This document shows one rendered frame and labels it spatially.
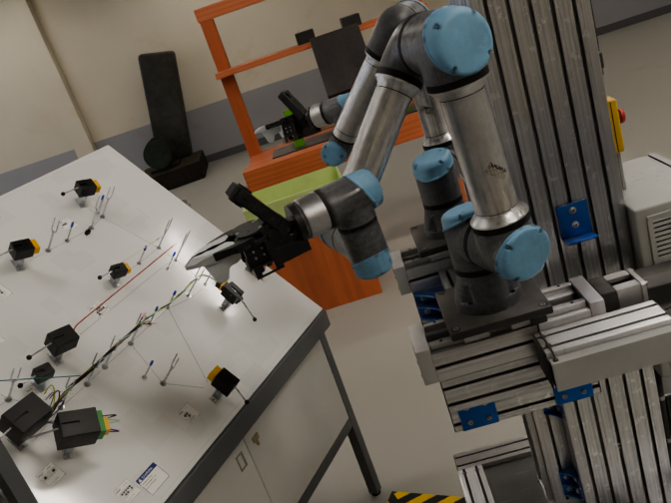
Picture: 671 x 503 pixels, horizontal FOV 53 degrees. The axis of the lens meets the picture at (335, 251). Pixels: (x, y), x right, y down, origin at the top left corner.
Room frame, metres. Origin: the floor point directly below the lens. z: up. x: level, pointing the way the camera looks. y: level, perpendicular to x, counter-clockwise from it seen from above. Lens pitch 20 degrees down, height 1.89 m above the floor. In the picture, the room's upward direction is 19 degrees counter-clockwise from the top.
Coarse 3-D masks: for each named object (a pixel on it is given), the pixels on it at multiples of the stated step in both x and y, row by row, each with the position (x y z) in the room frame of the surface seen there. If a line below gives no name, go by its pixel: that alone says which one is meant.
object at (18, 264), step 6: (24, 240) 1.94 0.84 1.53; (12, 246) 1.90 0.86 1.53; (18, 246) 1.92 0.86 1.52; (24, 246) 1.92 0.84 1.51; (30, 246) 1.93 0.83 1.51; (6, 252) 1.89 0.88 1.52; (12, 252) 1.91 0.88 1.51; (18, 252) 1.90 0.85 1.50; (24, 252) 1.91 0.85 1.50; (30, 252) 1.93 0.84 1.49; (18, 258) 1.91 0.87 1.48; (24, 258) 1.94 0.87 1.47; (18, 264) 1.94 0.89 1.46; (18, 270) 1.94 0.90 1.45
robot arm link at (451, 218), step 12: (468, 204) 1.38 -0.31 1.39; (444, 216) 1.36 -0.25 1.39; (456, 216) 1.32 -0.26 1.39; (468, 216) 1.30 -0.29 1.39; (444, 228) 1.35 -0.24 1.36; (456, 228) 1.32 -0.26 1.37; (468, 228) 1.29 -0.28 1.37; (456, 240) 1.32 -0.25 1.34; (456, 252) 1.33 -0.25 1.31; (456, 264) 1.34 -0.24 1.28; (468, 264) 1.32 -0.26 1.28
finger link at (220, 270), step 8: (216, 248) 1.08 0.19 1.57; (224, 248) 1.07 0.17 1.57; (200, 256) 1.07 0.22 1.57; (208, 256) 1.06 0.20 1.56; (232, 256) 1.08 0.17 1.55; (240, 256) 1.08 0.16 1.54; (192, 264) 1.07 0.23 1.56; (200, 264) 1.06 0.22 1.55; (208, 264) 1.06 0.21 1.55; (216, 264) 1.07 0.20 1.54; (224, 264) 1.07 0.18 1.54; (232, 264) 1.08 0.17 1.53; (216, 272) 1.07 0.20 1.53; (224, 272) 1.07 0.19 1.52; (224, 280) 1.07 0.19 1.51
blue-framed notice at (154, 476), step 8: (152, 464) 1.52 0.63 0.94; (144, 472) 1.50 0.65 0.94; (152, 472) 1.50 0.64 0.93; (160, 472) 1.51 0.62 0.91; (136, 480) 1.47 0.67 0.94; (144, 480) 1.48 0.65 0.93; (152, 480) 1.49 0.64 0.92; (160, 480) 1.49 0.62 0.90; (144, 488) 1.46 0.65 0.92; (152, 488) 1.47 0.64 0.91
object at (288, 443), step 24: (312, 360) 2.16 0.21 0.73; (288, 384) 2.01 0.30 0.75; (312, 384) 2.12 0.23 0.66; (288, 408) 1.97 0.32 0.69; (312, 408) 2.07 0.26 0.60; (336, 408) 2.19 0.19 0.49; (264, 432) 1.85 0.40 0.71; (288, 432) 1.93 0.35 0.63; (312, 432) 2.03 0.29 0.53; (336, 432) 2.15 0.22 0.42; (264, 456) 1.81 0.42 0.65; (288, 456) 1.90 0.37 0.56; (312, 456) 1.99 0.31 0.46; (264, 480) 1.78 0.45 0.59; (288, 480) 1.86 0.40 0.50
